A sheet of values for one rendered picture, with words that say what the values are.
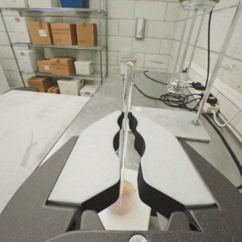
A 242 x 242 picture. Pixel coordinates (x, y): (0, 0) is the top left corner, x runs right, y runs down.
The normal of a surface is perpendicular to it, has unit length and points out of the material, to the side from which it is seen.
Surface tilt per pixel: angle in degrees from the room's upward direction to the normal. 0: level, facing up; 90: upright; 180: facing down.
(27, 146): 0
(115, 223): 0
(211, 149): 0
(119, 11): 90
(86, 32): 91
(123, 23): 90
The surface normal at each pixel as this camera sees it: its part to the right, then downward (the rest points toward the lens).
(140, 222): 0.04, -0.83
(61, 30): -0.21, 0.53
